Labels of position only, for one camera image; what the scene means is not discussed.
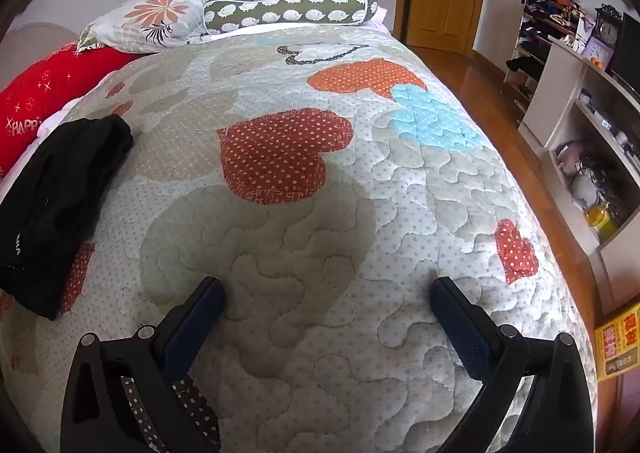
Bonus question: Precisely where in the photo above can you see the beige rounded headboard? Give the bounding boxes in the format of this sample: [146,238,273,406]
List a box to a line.
[5,22,81,78]

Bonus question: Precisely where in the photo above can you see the floral white pillow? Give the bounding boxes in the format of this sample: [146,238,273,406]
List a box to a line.
[76,0,241,54]

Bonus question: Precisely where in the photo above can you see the yellow printed box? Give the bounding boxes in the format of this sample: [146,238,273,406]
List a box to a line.
[594,303,640,381]

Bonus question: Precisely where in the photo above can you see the yellow bottle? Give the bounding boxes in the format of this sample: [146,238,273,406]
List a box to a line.
[586,203,618,241]

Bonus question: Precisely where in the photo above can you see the black monitor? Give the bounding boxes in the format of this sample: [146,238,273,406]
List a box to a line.
[610,13,640,98]

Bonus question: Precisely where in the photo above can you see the purple table clock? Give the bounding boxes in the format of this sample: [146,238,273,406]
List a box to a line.
[582,36,610,71]

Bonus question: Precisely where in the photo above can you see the pink plush toy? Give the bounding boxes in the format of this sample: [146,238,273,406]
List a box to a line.
[555,140,591,176]

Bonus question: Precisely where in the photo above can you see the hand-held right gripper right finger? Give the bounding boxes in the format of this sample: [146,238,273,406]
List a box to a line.
[431,276,598,453]

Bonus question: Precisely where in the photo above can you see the heart print quilted bedspread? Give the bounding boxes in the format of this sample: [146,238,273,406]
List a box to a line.
[0,23,598,453]

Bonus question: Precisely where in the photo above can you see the black ornate clock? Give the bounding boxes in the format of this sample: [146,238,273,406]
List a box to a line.
[595,4,622,44]

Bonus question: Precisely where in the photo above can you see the white shoe rack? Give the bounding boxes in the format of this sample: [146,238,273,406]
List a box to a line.
[502,0,596,114]

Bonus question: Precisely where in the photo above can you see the black pants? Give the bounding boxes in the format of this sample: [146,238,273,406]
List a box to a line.
[0,114,135,321]

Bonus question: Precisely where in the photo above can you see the white bed sheet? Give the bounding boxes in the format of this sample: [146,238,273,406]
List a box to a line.
[0,100,86,194]

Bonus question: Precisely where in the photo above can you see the white shelf desk unit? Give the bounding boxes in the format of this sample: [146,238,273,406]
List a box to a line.
[517,35,640,319]

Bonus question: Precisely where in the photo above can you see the green sheep print bolster pillow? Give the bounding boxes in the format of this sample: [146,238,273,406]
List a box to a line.
[202,0,379,36]

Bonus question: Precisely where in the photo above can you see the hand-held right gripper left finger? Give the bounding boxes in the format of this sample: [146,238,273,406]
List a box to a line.
[59,276,226,453]

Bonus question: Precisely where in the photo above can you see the red printed blanket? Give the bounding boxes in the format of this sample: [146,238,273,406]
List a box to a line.
[0,44,138,178]

